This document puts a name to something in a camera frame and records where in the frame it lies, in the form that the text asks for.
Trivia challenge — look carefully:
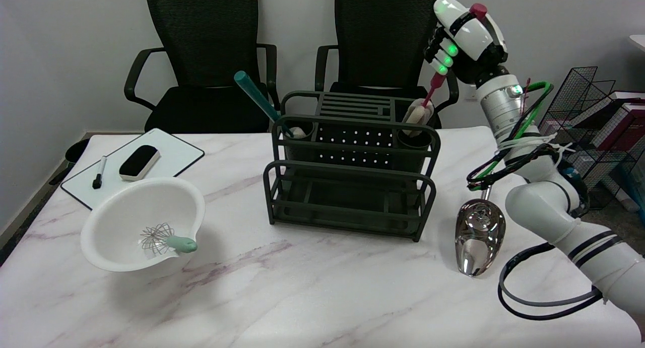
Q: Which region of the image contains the black whiteboard marker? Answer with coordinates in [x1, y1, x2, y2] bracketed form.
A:
[92, 156, 108, 190]

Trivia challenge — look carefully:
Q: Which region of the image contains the green robot cable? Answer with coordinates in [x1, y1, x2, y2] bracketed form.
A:
[471, 81, 554, 187]

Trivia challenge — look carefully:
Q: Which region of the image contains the teal sponge bottle brush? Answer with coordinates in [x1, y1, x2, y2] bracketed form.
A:
[234, 70, 307, 138]

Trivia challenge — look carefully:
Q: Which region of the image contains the white mixing bowl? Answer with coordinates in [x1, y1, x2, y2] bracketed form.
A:
[81, 177, 206, 273]

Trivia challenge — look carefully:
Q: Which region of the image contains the mint handle wire whisk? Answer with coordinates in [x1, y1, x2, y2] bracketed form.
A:
[140, 223, 199, 259]

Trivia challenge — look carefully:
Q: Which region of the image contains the teal object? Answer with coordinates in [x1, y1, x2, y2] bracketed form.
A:
[622, 164, 645, 223]

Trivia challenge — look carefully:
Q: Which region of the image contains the shiny metal scoop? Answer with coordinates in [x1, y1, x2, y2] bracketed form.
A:
[455, 184, 506, 277]

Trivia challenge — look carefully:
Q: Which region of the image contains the black wire storage rack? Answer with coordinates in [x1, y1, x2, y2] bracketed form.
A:
[537, 66, 645, 211]

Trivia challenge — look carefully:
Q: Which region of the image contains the black chair base foot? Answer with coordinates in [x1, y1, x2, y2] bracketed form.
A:
[64, 138, 91, 163]

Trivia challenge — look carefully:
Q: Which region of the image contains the dark green dish rack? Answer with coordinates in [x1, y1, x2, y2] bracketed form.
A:
[263, 90, 441, 243]

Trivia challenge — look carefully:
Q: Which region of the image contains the black mesh office chair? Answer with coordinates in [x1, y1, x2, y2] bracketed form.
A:
[124, 0, 279, 134]
[315, 0, 460, 129]

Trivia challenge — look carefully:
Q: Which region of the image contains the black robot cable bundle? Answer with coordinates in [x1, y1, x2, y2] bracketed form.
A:
[466, 136, 590, 218]

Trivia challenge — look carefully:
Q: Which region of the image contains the pink sponge bottle brush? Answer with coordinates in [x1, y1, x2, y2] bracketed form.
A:
[402, 4, 488, 137]

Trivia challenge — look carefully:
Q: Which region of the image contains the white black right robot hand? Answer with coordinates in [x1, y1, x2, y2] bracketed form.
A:
[423, 0, 508, 85]

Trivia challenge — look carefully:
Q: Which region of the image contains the grey black cable loop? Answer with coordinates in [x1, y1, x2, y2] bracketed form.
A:
[498, 242, 605, 321]

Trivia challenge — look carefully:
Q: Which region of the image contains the black white board eraser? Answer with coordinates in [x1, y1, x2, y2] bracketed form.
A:
[119, 145, 161, 182]

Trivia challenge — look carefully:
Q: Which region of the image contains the red book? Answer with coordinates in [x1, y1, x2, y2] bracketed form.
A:
[595, 104, 645, 150]

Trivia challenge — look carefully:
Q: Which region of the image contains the small white whiteboard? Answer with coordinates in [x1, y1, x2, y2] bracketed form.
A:
[60, 128, 206, 211]

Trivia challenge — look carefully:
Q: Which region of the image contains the white maroon book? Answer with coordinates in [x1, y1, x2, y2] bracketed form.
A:
[572, 90, 645, 132]

